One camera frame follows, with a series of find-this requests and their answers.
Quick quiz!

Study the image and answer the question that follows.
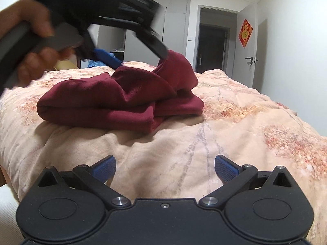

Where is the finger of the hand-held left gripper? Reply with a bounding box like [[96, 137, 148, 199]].
[[132, 27, 169, 59], [76, 37, 122, 69]]

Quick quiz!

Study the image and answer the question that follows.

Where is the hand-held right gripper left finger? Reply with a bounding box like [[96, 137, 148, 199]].
[[38, 155, 132, 210]]

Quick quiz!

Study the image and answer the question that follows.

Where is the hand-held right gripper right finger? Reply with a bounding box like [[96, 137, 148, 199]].
[[199, 155, 293, 210]]

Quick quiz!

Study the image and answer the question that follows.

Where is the dark red long-sleeve shirt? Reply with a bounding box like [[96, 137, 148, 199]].
[[37, 50, 205, 134]]

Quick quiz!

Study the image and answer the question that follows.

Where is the person's left hand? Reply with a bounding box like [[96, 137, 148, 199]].
[[0, 0, 76, 88]]

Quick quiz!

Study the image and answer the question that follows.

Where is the blue clothing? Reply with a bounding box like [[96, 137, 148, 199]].
[[87, 52, 116, 68]]

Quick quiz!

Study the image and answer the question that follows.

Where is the grey built-in wardrobe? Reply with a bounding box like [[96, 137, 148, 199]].
[[87, 0, 192, 69]]

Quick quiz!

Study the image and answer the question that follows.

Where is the yellow pillow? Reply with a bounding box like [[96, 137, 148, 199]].
[[53, 59, 78, 71]]

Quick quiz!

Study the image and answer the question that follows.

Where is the peach floral blanket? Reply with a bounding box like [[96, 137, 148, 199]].
[[0, 61, 327, 245]]

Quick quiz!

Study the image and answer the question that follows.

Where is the red diamond door decoration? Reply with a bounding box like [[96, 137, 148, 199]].
[[238, 19, 253, 48]]

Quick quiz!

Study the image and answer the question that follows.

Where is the white room door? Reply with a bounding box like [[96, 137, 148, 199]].
[[227, 10, 268, 93]]

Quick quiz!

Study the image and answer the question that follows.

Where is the grey door frame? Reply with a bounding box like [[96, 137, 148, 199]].
[[195, 5, 238, 74]]

